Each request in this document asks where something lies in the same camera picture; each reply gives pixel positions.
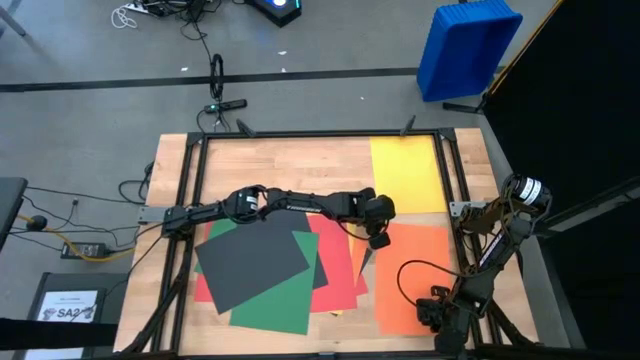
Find white cable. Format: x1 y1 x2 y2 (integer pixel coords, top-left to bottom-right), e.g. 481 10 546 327
110 3 139 30

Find black power adapter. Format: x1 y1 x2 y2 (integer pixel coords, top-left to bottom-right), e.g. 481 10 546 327
60 241 108 261

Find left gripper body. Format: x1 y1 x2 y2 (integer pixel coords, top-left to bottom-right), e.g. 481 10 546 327
357 187 397 236

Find black computer blue light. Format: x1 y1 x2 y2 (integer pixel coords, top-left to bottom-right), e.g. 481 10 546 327
244 0 304 29

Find grey metal leg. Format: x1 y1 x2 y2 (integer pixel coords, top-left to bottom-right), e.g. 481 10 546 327
0 0 29 39

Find coiled black cable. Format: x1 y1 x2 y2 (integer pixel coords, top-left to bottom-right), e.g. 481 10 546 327
208 52 226 132

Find green paper sheet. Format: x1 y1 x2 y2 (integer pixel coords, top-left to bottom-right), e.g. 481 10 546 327
192 217 239 275
228 230 321 336

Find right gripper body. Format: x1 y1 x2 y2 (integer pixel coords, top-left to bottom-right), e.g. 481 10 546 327
432 284 489 339

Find black camera bar green light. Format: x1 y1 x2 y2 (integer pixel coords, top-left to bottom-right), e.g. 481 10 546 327
203 98 249 115

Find grey bracket plate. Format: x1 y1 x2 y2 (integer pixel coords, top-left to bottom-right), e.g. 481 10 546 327
448 201 486 218
138 205 169 225

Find black box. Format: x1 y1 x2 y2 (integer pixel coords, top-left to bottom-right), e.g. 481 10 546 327
24 271 132 360

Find black aluminium table frame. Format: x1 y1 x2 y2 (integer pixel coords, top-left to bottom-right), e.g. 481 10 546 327
114 114 544 360

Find white SA2 label sheet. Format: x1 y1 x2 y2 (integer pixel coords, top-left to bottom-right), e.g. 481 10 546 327
37 289 100 324

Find black divider panel yellow edge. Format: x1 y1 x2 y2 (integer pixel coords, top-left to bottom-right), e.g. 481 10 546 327
483 0 640 354

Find black cable bundle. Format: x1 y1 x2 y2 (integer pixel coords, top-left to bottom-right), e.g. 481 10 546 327
144 0 217 61

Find yellow cable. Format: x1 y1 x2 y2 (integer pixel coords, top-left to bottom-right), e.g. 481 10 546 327
18 213 137 264

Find black panel foot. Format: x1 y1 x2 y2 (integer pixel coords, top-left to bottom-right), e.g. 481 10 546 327
442 99 489 116

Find grey metal beam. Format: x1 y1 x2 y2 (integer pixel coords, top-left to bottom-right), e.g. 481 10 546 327
539 174 640 236

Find large blue plastic bin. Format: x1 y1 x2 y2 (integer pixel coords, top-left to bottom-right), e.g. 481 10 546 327
417 0 525 104

